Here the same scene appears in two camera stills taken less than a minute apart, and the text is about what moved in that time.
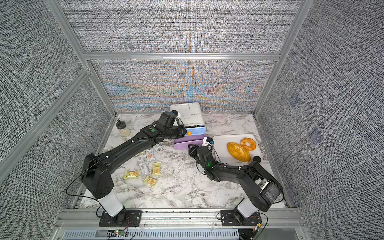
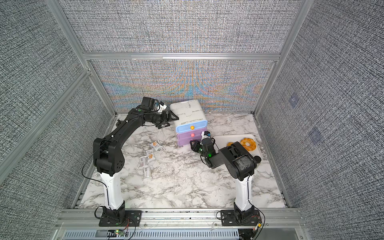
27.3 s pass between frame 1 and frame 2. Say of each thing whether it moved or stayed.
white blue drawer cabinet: stayed
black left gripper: moved
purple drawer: moved
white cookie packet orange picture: stayed
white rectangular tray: stayed
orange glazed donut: stayed
